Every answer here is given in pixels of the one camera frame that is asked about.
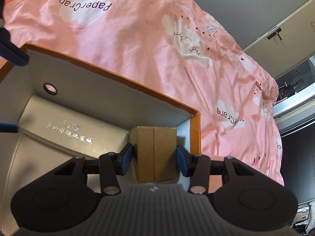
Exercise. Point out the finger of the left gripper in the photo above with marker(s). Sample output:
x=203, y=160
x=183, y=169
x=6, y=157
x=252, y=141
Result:
x=13, y=54
x=8, y=128

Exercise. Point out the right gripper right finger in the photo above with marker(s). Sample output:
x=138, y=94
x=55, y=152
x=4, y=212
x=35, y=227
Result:
x=196, y=167

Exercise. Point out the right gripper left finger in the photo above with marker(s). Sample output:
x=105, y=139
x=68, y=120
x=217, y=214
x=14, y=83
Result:
x=111, y=165

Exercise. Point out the cream glasses case box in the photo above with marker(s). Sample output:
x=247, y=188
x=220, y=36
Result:
x=70, y=131

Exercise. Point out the olive brown small box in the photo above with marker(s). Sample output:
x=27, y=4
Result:
x=154, y=157

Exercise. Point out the orange cardboard storage box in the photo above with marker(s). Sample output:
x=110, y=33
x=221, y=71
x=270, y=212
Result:
x=84, y=88

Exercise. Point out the pink printed duvet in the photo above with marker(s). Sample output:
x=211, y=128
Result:
x=173, y=47

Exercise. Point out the beige door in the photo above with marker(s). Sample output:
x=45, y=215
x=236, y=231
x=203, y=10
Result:
x=286, y=45

